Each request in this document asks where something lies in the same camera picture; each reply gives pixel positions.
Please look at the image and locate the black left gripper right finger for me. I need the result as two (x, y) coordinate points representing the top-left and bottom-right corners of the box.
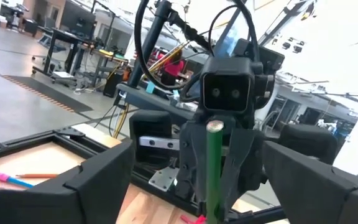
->
(262, 140), (358, 224)

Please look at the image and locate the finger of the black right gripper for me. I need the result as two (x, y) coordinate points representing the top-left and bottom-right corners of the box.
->
(219, 128), (265, 219)
(178, 120), (210, 216)

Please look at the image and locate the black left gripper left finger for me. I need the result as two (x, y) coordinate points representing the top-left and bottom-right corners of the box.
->
(0, 139), (135, 224)

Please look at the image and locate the green pencil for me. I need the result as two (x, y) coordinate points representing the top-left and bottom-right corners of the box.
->
(205, 119), (226, 224)

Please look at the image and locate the orange pencil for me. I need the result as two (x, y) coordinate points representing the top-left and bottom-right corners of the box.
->
(15, 173), (59, 179)

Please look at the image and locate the blue pencil pink eraser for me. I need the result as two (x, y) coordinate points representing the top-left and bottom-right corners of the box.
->
(0, 171), (35, 189)

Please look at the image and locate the teal block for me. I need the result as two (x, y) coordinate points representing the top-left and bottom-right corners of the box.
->
(145, 81), (157, 95)

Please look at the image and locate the black computer tower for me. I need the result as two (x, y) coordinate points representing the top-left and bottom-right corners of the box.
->
(103, 71), (124, 99)

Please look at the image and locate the small red clamp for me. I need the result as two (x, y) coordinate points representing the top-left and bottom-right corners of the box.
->
(180, 213), (208, 224)

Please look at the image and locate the person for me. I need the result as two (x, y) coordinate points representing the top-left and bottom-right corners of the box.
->
(157, 49), (186, 87)

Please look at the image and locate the yellow tube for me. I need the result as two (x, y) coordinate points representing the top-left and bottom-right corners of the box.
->
(140, 40), (191, 82)

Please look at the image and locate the black pole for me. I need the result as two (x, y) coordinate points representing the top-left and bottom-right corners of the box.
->
(127, 0), (173, 90)

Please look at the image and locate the dark mat orange striped edge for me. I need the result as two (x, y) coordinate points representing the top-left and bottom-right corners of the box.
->
(2, 73), (93, 114)

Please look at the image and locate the black office desk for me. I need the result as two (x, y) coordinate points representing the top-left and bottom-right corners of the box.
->
(31, 27), (127, 91)

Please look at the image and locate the black monitor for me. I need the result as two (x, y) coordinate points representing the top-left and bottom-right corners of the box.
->
(59, 1), (98, 37)

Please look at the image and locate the yellow cable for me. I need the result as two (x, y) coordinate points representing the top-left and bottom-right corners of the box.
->
(112, 104), (130, 139)

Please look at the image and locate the silver corner bracket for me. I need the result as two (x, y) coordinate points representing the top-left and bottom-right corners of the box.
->
(149, 166), (180, 192)

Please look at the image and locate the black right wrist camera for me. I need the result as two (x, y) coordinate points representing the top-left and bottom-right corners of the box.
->
(201, 57), (254, 113)

